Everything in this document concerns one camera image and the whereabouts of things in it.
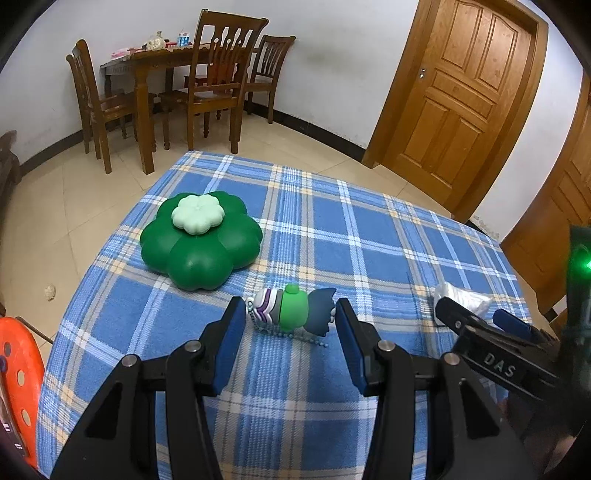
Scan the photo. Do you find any orange plastic stool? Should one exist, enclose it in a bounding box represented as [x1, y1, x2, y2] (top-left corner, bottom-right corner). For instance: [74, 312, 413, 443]
[0, 316, 47, 470]

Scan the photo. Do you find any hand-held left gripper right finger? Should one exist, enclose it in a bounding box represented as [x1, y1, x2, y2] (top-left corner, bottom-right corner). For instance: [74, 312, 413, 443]
[336, 298, 536, 480]

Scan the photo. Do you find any large wooden dining chair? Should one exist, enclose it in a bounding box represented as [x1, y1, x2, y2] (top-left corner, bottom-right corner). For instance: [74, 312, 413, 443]
[158, 10, 270, 156]

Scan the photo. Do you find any white plastic wrapper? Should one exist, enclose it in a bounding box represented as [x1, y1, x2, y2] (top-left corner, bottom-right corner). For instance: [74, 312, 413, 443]
[433, 281, 493, 325]

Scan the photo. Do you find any green grey toy keychain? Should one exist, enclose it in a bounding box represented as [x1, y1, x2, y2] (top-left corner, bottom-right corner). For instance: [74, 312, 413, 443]
[245, 284, 339, 348]

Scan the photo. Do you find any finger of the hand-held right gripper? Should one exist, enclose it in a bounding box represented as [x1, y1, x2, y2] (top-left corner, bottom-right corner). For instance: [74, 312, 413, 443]
[492, 308, 540, 341]
[435, 296, 485, 340]

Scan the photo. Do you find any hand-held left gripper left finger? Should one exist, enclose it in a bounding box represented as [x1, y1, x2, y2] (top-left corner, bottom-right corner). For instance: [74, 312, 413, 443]
[50, 295, 247, 480]

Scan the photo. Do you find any person's right hand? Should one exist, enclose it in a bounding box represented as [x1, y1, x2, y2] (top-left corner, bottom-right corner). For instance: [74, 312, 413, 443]
[504, 394, 578, 459]

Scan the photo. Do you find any dark wooden furniture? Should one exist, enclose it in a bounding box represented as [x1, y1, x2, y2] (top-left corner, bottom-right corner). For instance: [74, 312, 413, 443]
[0, 130, 22, 209]

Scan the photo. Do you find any blue plaid blanket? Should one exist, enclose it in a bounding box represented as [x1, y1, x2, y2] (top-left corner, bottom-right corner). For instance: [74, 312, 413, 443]
[36, 150, 539, 480]

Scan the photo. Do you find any wooden dining table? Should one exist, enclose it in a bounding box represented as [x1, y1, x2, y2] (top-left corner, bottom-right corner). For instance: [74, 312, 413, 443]
[99, 44, 254, 176]

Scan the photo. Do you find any green clover toy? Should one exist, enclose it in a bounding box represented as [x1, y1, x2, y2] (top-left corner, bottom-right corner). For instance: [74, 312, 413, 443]
[140, 190, 264, 292]

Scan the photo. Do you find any small wooden dining chair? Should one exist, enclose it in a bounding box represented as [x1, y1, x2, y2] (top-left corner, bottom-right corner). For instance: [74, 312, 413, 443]
[244, 34, 297, 124]

